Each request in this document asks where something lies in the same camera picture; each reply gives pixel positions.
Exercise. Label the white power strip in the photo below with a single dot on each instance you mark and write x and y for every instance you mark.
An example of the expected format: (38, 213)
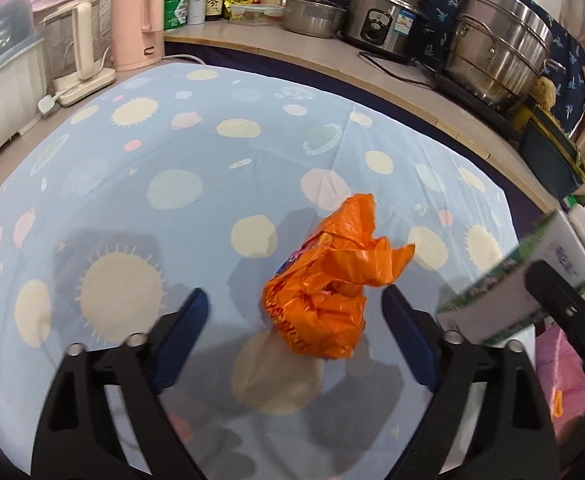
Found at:
(85, 87)

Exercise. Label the orange plastic bag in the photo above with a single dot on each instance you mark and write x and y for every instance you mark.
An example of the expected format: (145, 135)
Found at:
(322, 280)

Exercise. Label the small steel pot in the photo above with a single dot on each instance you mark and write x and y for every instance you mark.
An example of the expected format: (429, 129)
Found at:
(312, 17)

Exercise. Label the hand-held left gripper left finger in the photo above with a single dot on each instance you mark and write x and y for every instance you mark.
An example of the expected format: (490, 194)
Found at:
(180, 340)

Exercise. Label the pink electric kettle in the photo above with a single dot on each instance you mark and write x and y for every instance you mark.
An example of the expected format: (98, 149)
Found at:
(132, 20)

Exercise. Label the black induction cooker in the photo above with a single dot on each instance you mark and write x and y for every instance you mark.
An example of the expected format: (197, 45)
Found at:
(472, 102)

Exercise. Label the white glass kettle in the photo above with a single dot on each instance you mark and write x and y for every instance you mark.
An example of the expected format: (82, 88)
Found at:
(70, 45)

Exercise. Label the steel rice cooker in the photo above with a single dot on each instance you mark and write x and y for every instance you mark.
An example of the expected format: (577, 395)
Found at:
(382, 20)

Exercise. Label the pink trash bin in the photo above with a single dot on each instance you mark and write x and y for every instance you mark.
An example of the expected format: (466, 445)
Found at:
(567, 360)

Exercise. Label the blue dotted tablecloth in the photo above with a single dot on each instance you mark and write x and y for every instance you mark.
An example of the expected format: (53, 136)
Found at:
(122, 185)

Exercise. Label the green white milk carton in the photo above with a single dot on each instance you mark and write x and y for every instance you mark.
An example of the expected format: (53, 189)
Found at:
(512, 285)

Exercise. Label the white dish rack box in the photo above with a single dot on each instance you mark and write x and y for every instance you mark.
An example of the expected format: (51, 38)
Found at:
(2, 90)

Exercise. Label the yellow packet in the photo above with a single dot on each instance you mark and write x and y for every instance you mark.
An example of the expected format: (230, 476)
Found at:
(238, 2)

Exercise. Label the yellow scrubber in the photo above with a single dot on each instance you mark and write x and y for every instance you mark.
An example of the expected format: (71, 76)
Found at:
(543, 92)

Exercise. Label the clear glass container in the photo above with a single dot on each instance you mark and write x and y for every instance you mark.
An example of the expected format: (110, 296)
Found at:
(257, 14)

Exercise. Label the green label can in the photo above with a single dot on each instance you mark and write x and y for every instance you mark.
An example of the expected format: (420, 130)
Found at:
(176, 2)

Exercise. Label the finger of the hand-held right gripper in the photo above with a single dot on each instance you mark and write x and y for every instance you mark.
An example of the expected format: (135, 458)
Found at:
(567, 310)

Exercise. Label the dark green basin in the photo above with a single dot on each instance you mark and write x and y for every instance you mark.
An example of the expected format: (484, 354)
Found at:
(547, 155)

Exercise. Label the white plug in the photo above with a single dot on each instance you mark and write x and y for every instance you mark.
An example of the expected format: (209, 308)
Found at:
(49, 104)

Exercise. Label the large steel steamer pot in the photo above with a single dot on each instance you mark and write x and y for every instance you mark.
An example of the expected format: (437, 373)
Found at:
(497, 55)

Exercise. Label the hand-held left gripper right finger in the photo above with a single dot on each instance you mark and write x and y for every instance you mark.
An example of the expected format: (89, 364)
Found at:
(410, 340)

